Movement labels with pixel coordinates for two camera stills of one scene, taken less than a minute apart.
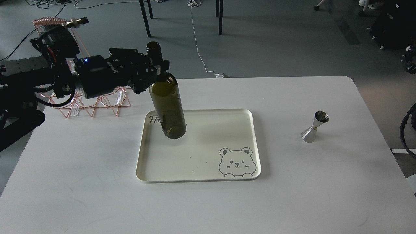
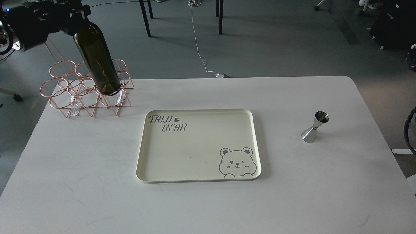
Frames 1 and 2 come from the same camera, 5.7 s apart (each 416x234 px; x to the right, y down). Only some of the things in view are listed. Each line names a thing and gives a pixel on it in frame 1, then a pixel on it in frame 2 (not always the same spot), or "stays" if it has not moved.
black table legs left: x=144 y=15 stays
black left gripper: x=97 y=76 to x=32 y=21
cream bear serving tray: x=219 y=144 stays
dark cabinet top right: x=395 y=27 stays
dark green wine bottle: x=165 y=98 to x=93 y=45
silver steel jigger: x=309 y=135 stays
